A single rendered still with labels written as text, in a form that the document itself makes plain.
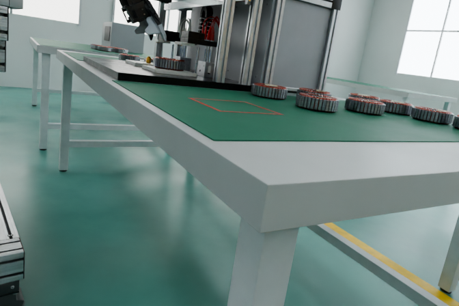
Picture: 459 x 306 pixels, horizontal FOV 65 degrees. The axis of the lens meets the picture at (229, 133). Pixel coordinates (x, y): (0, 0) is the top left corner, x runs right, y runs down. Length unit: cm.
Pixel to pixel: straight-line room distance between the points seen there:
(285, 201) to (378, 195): 14
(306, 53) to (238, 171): 101
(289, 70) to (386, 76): 734
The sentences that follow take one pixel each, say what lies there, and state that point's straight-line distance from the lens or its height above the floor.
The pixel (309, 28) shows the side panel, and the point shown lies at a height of 99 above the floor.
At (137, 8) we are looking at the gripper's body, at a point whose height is 96.
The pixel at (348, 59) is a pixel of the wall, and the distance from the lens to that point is 877.
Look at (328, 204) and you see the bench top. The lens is 40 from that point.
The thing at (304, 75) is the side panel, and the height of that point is 83.
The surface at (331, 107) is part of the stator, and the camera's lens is 97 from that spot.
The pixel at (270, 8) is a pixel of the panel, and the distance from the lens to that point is 126.
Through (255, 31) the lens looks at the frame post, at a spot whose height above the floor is 94.
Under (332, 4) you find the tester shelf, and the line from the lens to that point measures 141.
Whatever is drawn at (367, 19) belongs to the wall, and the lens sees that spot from 910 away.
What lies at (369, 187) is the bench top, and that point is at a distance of 44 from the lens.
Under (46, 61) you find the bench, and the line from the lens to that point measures 285.
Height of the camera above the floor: 86
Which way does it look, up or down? 12 degrees down
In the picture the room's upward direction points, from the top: 8 degrees clockwise
